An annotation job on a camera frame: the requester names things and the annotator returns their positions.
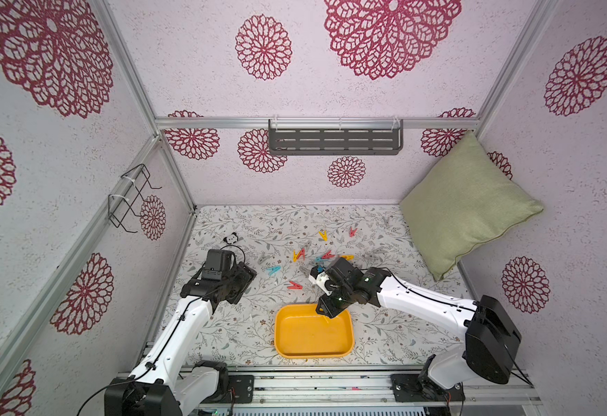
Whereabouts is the grey wall shelf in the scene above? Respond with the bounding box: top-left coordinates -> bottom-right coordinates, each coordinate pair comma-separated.
267,120 -> 404,156

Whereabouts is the teal clothespin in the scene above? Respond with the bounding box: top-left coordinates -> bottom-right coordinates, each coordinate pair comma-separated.
267,266 -> 281,276

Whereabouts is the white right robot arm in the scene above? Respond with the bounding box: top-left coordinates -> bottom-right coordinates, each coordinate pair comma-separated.
309,258 -> 522,399

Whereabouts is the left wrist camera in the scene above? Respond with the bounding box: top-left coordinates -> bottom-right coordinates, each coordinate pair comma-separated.
200,249 -> 236,282

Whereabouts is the green square pillow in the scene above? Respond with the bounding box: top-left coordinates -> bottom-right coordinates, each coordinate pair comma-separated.
400,132 -> 544,281

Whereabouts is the yellow plastic storage tray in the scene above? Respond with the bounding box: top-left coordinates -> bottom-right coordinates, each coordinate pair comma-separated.
274,304 -> 355,360

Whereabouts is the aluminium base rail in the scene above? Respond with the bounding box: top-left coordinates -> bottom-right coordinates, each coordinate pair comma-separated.
197,366 -> 541,410

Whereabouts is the red clothespin near tray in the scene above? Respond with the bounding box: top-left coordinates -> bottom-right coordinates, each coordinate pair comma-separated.
287,281 -> 303,291

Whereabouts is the black wire wall rack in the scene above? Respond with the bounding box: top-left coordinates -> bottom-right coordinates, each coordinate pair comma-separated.
107,163 -> 161,234

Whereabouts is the black white panda toy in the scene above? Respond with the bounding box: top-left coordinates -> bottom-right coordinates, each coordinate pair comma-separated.
223,232 -> 241,244

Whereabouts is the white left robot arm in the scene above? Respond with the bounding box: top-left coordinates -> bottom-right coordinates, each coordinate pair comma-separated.
104,262 -> 257,415

